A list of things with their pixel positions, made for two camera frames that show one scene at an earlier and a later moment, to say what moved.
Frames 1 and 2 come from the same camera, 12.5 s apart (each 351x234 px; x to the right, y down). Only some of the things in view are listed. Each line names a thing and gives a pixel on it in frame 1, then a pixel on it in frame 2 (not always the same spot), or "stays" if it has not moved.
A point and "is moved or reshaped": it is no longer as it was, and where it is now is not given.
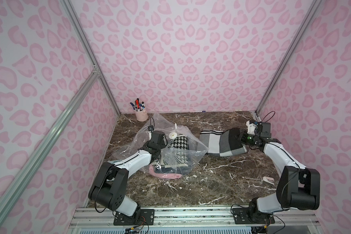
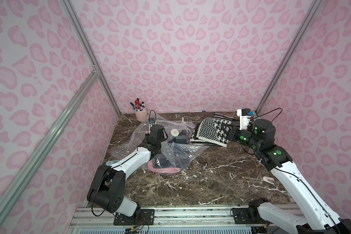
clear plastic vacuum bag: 184,152 is moved or reshaped
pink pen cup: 142,116 stays
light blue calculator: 115,162 stays
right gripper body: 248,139 → 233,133
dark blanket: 176,170 → 176,152
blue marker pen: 133,105 stays
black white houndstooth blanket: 179,146 → 211,130
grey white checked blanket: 227,143 → 225,116
